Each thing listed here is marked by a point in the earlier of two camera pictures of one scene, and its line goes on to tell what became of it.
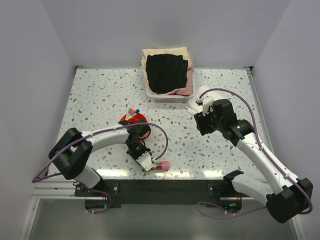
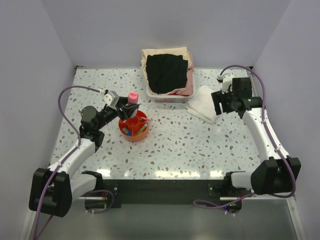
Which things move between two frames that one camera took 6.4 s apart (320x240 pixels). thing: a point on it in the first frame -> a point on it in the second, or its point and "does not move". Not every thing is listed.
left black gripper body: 136,149 -> 107,115
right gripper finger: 201,119 -> 218,97
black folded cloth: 166,72 does not move
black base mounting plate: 211,192 does not move
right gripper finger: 205,128 -> 217,108
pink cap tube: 165,165 -> 133,97
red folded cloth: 175,94 does not move
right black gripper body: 217,123 -> 229,104
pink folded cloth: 188,90 does not move
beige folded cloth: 181,51 does not move
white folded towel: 191,106 does not move
